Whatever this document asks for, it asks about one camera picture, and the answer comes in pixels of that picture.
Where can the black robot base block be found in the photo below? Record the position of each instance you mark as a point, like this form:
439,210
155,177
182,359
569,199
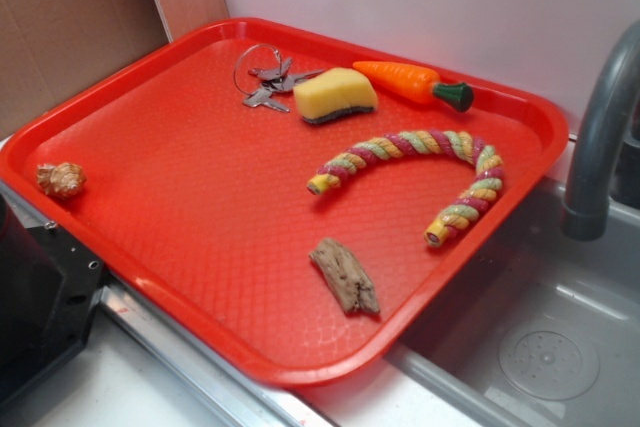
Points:
50,287

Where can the red plastic tray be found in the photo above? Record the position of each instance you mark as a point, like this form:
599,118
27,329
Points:
200,203

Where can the yellow sponge with dark pad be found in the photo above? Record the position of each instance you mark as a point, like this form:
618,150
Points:
333,94

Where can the brown driftwood piece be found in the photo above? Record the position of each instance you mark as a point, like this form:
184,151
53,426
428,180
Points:
345,277

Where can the orange plastic toy carrot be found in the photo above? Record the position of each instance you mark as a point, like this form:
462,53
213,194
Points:
418,84

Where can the tan spiral seashell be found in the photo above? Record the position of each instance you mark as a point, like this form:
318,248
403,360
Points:
64,180

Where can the grey plastic toy sink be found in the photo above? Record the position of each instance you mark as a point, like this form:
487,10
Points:
537,329

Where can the grey toy faucet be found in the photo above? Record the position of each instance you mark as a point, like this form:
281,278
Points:
605,161

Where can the brown cardboard panel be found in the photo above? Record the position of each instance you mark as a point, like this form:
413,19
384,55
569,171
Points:
52,50

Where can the silver keys on wire ring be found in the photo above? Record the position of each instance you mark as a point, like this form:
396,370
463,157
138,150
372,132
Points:
269,83

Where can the multicolour twisted rope toy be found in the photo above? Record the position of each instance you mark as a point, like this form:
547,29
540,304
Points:
466,209

